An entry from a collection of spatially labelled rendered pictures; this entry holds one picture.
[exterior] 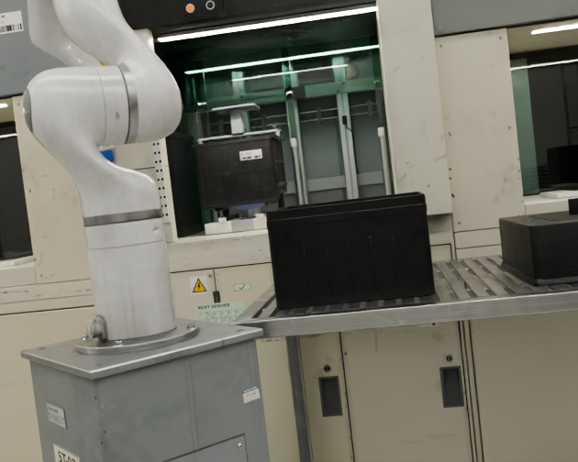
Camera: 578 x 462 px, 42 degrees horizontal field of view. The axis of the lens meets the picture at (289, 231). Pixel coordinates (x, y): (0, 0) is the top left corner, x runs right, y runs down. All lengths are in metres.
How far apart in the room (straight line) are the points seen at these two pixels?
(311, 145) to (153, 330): 1.67
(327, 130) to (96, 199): 1.67
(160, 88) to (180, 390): 0.45
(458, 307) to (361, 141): 1.57
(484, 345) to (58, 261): 1.07
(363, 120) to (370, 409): 1.18
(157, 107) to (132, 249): 0.22
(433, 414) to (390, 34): 0.91
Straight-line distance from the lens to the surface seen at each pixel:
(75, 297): 1.99
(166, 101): 1.16
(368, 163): 2.71
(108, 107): 1.14
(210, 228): 2.07
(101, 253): 1.14
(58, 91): 1.13
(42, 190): 2.00
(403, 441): 1.91
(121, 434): 1.07
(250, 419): 1.17
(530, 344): 1.88
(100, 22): 1.23
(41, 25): 1.59
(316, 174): 2.72
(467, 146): 1.82
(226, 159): 2.05
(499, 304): 1.22
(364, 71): 2.33
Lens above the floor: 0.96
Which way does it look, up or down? 3 degrees down
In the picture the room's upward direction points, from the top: 7 degrees counter-clockwise
